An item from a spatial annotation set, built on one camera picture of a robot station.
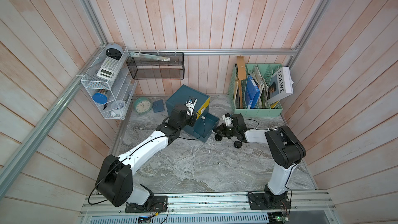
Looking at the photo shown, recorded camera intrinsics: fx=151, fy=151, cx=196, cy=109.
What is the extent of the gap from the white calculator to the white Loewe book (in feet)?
3.10

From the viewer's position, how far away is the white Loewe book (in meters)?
0.90

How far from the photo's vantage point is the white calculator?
0.75 m
